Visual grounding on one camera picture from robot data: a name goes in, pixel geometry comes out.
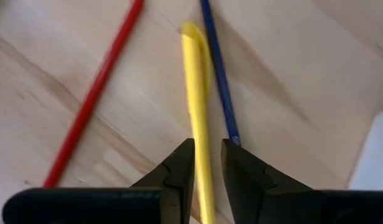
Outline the yellow pen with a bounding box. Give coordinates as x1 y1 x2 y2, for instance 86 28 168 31
180 21 216 224

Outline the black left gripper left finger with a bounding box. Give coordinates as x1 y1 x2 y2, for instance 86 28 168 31
1 138 195 224

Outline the white hexagonal planter pot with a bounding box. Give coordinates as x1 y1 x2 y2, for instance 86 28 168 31
348 110 383 190

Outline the red pencil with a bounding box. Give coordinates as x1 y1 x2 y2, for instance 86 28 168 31
42 0 145 189

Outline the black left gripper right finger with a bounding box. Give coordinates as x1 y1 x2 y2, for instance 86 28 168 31
221 138 383 224

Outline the dark blue pencil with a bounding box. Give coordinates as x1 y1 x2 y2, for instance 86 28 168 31
199 0 242 146

